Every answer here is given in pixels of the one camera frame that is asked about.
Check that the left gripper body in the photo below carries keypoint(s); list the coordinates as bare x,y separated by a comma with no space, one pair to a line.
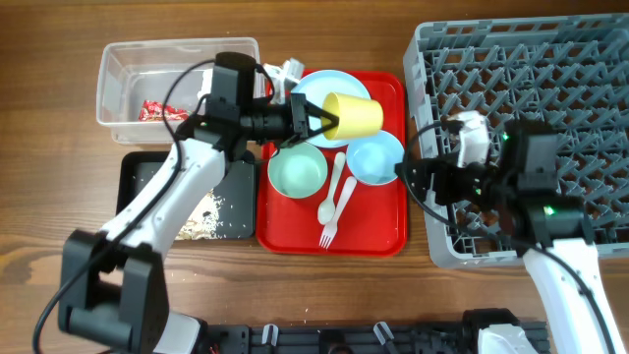
276,121

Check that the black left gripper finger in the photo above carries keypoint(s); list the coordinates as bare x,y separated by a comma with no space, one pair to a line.
309,109
301,132

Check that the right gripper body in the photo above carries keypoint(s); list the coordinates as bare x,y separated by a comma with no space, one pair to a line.
449,182

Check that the light blue plate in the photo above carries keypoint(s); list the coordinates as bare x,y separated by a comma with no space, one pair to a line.
316,86

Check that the yellow plastic cup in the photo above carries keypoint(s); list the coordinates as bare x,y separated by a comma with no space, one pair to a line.
357,117

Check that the light green bowl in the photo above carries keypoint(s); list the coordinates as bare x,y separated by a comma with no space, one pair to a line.
297,172

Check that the light blue bowl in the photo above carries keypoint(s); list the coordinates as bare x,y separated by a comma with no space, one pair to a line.
372,160

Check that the white plastic fork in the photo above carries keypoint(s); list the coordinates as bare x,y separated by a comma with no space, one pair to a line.
331,227

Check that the food scraps rice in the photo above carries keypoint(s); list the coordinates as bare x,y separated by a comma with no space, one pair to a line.
204,220

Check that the red snack wrapper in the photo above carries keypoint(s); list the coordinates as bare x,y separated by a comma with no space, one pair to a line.
156,111

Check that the white napkin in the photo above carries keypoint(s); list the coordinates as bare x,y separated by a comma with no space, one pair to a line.
206,83

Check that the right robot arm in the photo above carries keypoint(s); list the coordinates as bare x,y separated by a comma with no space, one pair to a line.
550,232

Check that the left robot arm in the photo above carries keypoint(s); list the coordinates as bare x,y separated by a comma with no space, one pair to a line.
113,289

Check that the grey dishwasher rack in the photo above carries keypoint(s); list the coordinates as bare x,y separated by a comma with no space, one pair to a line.
570,72

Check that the clear plastic waste bin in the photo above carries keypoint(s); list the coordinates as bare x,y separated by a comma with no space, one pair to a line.
133,72

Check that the black plastic tray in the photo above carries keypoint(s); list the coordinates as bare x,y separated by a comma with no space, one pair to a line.
238,189

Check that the white plastic spoon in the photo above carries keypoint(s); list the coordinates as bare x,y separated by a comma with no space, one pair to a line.
326,209

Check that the red serving tray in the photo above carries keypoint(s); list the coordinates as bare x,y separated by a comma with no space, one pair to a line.
373,223

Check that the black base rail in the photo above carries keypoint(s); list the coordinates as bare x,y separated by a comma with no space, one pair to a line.
464,336

